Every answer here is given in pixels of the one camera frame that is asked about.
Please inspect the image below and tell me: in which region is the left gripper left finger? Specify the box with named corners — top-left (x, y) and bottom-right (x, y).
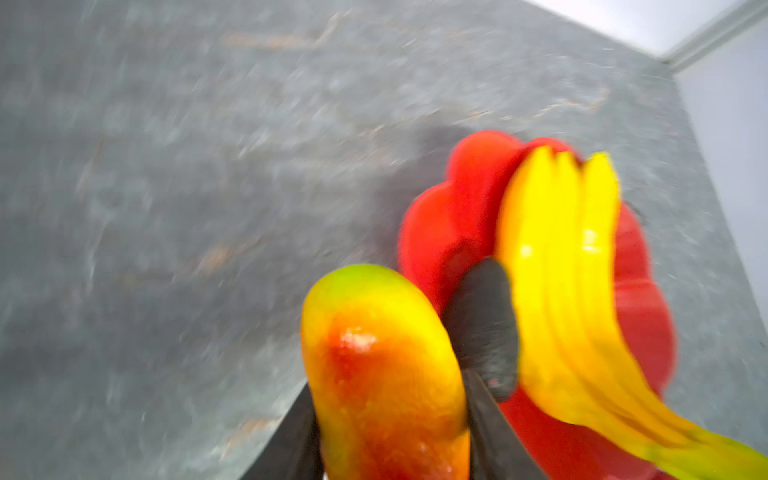
top-left (241, 383), bottom-right (325, 480)

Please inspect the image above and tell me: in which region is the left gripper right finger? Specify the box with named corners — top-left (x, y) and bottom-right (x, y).
top-left (462, 369), bottom-right (547, 480)

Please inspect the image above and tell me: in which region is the yellow fake banana bunch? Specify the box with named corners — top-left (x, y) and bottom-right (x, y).
top-left (495, 146), bottom-right (767, 479)

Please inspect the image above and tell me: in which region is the red-yellow mango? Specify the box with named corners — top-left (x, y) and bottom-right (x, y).
top-left (300, 264), bottom-right (470, 479)

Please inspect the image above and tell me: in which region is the red flower-shaped fruit bowl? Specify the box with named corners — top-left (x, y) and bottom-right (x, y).
top-left (397, 130), bottom-right (676, 479)

